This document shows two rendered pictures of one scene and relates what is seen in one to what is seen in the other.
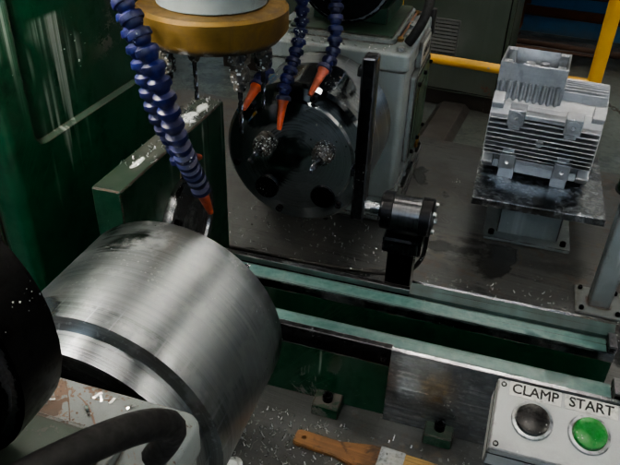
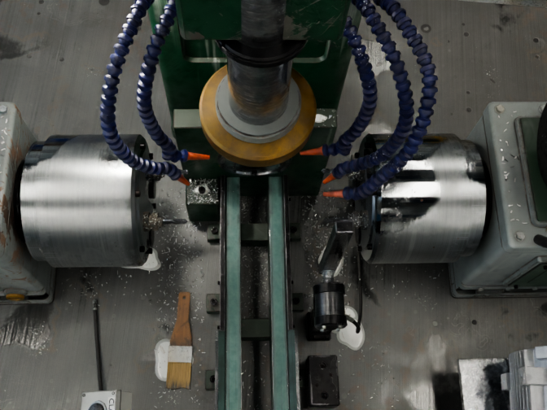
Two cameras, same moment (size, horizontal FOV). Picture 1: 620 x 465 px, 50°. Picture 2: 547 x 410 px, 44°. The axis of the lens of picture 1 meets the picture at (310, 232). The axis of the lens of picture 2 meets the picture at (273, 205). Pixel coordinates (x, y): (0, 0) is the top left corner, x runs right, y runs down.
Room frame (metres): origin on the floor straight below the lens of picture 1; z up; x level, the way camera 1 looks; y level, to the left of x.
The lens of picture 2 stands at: (0.62, -0.36, 2.26)
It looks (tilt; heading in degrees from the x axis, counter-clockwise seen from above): 69 degrees down; 67
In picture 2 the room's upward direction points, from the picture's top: 6 degrees clockwise
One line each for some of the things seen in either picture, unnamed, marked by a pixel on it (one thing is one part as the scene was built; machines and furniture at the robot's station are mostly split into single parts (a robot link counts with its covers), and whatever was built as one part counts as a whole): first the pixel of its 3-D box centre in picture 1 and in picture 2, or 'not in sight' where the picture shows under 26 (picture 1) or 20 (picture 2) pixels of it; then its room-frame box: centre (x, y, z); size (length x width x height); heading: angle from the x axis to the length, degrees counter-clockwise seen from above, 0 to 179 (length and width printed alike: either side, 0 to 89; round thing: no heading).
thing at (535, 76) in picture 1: (533, 76); not in sight; (1.21, -0.41, 1.11); 0.12 x 0.11 x 0.07; 69
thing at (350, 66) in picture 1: (317, 126); (426, 198); (1.10, -0.01, 1.04); 0.41 x 0.25 x 0.25; 164
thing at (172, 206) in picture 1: (190, 222); (255, 161); (0.80, 0.17, 1.01); 0.15 x 0.02 x 0.15; 164
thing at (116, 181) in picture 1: (154, 238); (254, 141); (0.82, 0.24, 0.97); 0.30 x 0.11 x 0.34; 164
